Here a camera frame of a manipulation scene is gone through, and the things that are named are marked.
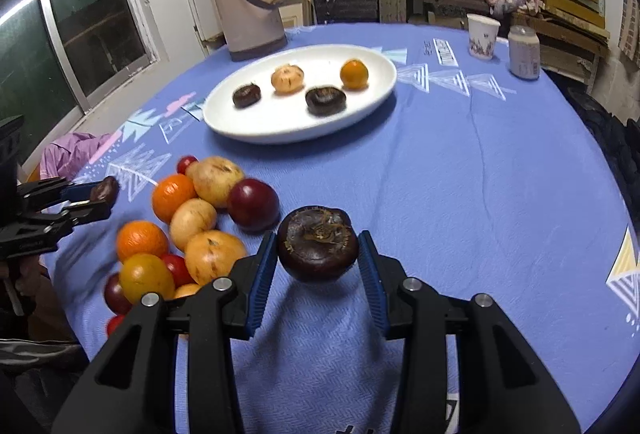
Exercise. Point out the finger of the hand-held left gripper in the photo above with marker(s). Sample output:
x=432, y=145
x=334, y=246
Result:
x=90, y=212
x=80, y=192

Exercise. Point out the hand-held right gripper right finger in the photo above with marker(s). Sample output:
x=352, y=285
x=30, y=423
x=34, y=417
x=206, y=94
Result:
x=372, y=284

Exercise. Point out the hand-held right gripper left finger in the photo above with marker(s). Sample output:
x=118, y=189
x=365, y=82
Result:
x=262, y=284

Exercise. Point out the small dark water chestnut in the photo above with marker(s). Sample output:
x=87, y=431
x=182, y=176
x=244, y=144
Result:
x=106, y=190

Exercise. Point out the large yellow-orange fruit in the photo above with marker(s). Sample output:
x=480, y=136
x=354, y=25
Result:
x=215, y=258

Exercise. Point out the orange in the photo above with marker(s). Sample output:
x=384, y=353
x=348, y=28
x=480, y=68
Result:
x=172, y=197
x=141, y=240

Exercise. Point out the large dark water chestnut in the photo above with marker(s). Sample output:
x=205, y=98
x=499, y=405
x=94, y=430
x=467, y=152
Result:
x=317, y=246

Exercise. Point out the speckled orange fruit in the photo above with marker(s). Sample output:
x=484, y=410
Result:
x=186, y=290

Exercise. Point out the dark red plum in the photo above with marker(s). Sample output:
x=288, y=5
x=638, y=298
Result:
x=253, y=206
x=114, y=291

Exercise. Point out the yellow tomato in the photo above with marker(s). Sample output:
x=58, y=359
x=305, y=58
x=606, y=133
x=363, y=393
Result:
x=146, y=279

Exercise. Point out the white oval plate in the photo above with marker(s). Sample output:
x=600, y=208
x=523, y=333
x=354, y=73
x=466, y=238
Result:
x=280, y=126

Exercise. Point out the pink cloth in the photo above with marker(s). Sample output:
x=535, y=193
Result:
x=70, y=153

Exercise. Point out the small cherry tomato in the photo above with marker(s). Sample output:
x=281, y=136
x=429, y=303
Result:
x=186, y=163

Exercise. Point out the sliding window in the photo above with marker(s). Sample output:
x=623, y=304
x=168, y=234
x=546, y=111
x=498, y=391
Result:
x=85, y=23

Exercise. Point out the blue printed tablecloth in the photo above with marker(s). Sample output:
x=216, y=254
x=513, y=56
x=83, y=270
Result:
x=475, y=174

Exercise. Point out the person's dark clothing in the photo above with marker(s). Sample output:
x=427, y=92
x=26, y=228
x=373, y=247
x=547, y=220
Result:
x=35, y=374

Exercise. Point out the peeled beige water chestnut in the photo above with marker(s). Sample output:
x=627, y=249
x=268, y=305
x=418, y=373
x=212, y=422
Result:
x=287, y=79

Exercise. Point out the small orange fruit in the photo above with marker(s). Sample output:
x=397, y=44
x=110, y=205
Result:
x=354, y=73

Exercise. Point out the white paper cup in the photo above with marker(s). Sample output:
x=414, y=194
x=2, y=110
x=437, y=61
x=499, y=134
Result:
x=482, y=38

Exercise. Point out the small glass jar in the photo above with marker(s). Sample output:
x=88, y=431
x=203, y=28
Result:
x=524, y=56

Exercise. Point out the cardboard box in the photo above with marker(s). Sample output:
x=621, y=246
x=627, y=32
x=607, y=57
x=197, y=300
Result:
x=295, y=11

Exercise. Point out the dark bumpy object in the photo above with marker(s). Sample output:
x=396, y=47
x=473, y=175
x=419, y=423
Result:
x=605, y=128

